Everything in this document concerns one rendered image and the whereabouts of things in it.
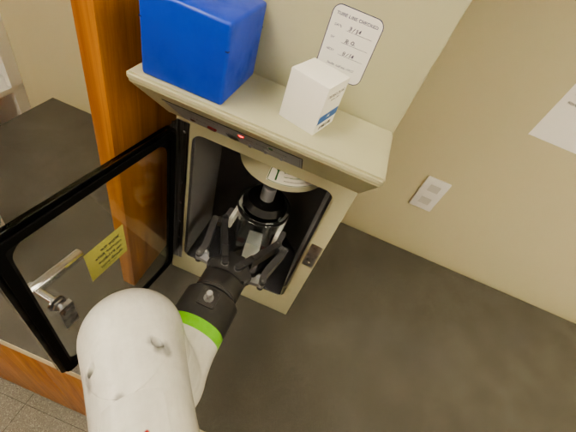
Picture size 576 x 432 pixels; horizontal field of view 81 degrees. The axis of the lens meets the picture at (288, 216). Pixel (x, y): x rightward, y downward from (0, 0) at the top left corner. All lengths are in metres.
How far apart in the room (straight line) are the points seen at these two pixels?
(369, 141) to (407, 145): 0.56
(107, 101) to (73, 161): 0.68
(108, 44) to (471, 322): 1.10
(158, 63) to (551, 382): 1.23
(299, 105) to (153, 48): 0.17
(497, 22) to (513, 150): 0.31
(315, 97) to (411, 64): 0.13
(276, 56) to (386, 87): 0.15
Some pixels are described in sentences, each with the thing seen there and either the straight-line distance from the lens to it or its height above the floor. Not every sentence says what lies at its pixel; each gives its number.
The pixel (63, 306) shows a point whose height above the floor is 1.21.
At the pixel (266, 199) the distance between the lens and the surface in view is 0.65.
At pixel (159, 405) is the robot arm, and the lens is 0.35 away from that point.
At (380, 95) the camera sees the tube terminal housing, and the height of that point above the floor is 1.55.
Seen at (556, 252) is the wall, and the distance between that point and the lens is 1.28.
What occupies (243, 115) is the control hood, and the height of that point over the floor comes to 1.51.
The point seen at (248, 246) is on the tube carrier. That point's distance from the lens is 0.71.
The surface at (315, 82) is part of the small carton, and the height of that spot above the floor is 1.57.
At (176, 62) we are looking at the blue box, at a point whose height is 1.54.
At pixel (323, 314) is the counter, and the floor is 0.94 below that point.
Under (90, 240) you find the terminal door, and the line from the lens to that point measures 0.56.
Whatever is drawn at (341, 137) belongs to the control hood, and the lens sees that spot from 0.42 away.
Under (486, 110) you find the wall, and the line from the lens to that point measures 0.96.
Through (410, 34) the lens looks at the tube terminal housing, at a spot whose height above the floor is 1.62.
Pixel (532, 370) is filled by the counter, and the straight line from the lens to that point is 1.26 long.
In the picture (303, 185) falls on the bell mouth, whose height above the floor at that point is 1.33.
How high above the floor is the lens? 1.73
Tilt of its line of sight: 46 degrees down
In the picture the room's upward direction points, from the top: 22 degrees clockwise
